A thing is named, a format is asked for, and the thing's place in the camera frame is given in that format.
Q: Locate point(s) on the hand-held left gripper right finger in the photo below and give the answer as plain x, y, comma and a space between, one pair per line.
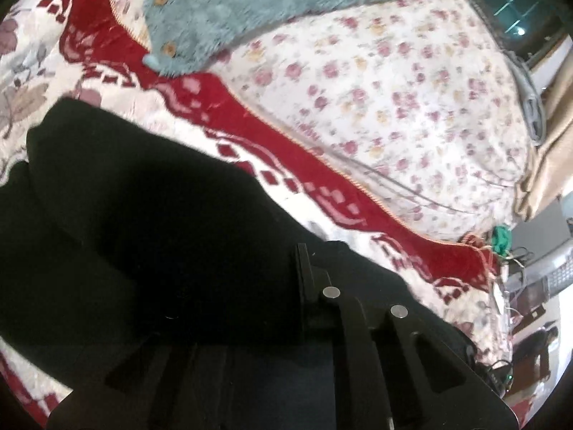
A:
309, 286

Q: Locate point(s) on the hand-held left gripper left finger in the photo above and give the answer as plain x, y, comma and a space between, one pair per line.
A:
147, 367

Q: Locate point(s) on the black pants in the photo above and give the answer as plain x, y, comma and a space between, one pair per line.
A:
147, 215

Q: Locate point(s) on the red and white patterned blanket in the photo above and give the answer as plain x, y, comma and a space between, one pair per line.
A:
250, 114

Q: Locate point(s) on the green cloth tie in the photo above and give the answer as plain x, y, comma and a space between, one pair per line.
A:
500, 238

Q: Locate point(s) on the floral quilt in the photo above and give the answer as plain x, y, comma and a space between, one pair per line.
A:
380, 98

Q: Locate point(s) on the grey laptop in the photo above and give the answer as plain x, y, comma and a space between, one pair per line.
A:
553, 260

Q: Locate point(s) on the beige curtain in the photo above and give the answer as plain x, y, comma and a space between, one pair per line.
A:
553, 143

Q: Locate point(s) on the teal fuzzy buttoned garment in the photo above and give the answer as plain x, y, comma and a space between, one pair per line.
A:
250, 6

